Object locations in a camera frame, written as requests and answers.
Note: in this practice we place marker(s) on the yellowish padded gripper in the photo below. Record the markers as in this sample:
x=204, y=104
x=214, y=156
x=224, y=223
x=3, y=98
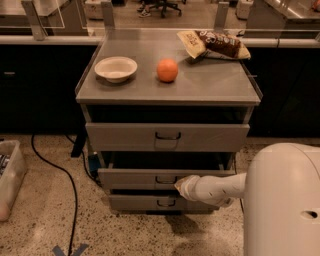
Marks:
x=192, y=187

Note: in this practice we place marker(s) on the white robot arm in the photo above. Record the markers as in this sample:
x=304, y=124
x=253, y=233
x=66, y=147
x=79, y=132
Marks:
x=281, y=199

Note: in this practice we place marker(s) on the black office chair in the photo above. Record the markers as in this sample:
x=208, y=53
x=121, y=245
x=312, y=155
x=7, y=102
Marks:
x=164, y=5

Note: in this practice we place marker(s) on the white bowl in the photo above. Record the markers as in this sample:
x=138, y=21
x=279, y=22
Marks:
x=116, y=69

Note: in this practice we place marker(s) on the white horizontal rail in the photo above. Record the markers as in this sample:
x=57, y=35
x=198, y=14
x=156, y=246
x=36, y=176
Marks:
x=86, y=40

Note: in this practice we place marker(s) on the grey top drawer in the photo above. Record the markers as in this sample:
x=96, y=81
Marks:
x=167, y=137

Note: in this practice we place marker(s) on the blue tape cross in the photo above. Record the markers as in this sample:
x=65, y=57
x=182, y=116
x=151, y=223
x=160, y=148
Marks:
x=57, y=251

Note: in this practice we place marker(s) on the grey bottom drawer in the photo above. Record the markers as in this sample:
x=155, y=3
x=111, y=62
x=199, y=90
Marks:
x=157, y=203

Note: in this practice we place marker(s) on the grey drawer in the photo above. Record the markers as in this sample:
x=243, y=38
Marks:
x=157, y=203
x=155, y=177
x=167, y=137

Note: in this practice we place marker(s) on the grey drawer cabinet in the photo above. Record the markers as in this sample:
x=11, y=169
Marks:
x=212, y=91

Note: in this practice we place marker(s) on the clear plastic bin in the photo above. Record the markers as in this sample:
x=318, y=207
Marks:
x=12, y=171

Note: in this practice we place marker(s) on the brown chip bag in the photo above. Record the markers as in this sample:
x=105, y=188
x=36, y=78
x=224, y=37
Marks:
x=217, y=45

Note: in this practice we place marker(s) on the blue power box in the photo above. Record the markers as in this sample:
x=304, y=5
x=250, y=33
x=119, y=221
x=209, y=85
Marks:
x=94, y=164

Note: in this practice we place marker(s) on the orange fruit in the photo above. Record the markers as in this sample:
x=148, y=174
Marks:
x=167, y=70

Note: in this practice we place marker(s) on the person's sneakers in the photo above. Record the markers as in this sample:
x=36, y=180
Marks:
x=144, y=11

